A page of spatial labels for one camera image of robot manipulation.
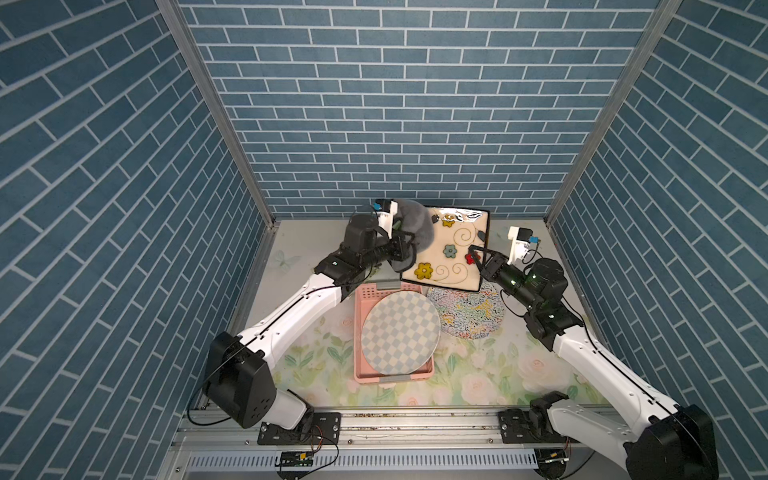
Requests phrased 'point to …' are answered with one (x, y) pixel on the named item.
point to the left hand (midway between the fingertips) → (425, 240)
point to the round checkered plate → (400, 332)
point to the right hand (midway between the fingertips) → (473, 249)
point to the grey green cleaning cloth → (415, 218)
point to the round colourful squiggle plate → (469, 314)
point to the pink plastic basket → (364, 295)
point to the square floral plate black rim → (448, 261)
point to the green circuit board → (297, 459)
